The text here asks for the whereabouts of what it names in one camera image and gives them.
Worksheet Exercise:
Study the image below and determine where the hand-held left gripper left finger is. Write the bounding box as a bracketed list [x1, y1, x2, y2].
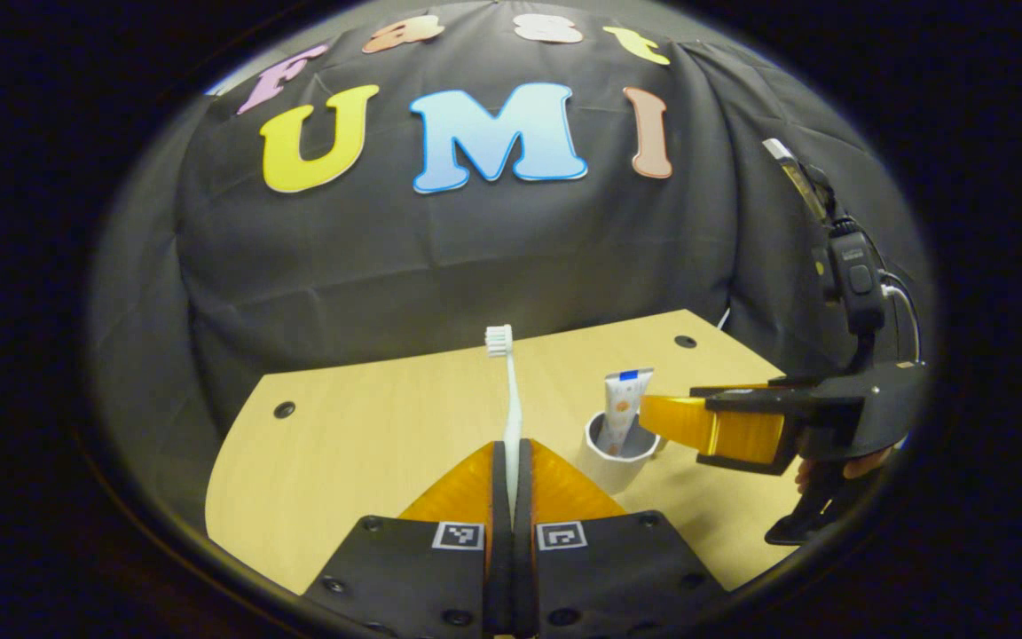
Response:
[303, 439, 512, 639]

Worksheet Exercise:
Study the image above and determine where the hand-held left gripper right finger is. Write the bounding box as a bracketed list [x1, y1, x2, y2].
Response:
[515, 438, 729, 639]

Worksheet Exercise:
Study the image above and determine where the white cup with wooden handle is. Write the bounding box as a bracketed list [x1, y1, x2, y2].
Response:
[578, 410, 664, 494]

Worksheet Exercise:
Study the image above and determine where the white toothpaste tube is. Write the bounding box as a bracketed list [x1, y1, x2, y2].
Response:
[598, 368, 655, 455]

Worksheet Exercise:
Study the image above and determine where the white toothbrush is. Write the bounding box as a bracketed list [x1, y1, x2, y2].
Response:
[485, 325, 523, 525]

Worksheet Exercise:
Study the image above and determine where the black backdrop cloth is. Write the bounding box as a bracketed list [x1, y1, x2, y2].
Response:
[90, 4, 933, 533]

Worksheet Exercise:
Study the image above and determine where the black camera cable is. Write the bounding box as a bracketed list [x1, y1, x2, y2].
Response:
[882, 273, 923, 363]

